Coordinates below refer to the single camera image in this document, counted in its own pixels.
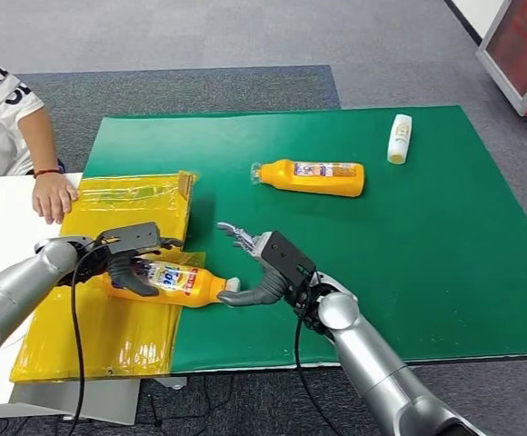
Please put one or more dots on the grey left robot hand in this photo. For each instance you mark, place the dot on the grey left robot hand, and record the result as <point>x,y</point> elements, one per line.
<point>127,237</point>

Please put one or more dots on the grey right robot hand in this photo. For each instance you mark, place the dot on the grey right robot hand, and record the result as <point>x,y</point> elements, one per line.
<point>286,259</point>

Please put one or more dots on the orange detergent bottle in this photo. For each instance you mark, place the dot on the orange detergent bottle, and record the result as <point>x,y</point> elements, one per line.
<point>195,287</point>
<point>327,183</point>

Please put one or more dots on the person's forearm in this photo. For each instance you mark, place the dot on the person's forearm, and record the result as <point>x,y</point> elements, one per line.
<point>41,141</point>

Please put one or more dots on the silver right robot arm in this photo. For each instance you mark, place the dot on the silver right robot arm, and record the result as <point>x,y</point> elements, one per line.
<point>372,367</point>

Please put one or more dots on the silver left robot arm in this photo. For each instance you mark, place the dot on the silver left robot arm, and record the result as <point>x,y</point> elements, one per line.
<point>14,289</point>

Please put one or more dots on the small white bottle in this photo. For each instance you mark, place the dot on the small white bottle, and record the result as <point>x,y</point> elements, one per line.
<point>399,138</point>

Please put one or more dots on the yellow plastic-wrapped carton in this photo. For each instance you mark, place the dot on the yellow plastic-wrapped carton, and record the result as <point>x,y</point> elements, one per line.
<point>109,337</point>

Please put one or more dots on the person's hand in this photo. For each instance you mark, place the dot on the person's hand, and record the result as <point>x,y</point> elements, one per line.
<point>52,195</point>

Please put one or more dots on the green table mat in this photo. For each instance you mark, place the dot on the green table mat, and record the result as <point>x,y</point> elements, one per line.
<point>404,253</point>

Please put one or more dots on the red and white cabinet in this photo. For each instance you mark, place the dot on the red and white cabinet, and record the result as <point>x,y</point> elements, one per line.
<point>518,54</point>

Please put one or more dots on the grey table base plate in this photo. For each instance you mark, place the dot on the grey table base plate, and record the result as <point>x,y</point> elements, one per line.
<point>100,400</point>

